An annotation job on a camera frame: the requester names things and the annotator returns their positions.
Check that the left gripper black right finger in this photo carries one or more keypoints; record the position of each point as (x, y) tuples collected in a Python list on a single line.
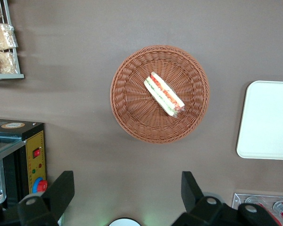
[(198, 207)]

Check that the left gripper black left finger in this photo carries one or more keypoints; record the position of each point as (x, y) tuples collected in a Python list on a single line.
[(59, 190)]

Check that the triangle sandwich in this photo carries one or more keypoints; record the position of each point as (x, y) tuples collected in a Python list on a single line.
[(163, 94)]

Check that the cream rectangular tray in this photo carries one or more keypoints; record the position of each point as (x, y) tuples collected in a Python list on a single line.
[(266, 120)]

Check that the large round brown wicker basket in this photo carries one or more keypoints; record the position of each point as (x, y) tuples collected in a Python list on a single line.
[(132, 101)]

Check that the tray of packaged snacks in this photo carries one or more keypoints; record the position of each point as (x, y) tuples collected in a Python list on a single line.
[(15, 66)]

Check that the clear acrylic bottle rack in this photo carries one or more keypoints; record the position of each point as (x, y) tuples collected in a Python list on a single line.
[(238, 200)]

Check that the black glass food warmer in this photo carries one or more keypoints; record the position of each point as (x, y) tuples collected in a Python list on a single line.
[(35, 141)]

